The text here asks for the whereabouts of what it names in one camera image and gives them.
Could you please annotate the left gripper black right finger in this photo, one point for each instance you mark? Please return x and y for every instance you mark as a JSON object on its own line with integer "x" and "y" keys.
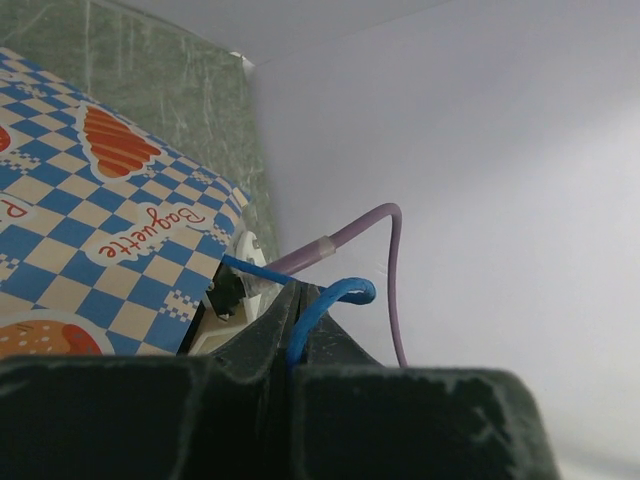
{"x": 352, "y": 418}

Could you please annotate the blue checkered paper bag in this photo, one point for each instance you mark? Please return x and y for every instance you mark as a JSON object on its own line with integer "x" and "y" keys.
{"x": 109, "y": 237}

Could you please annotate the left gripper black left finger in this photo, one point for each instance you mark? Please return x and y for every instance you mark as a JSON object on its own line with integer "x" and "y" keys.
{"x": 216, "y": 416}

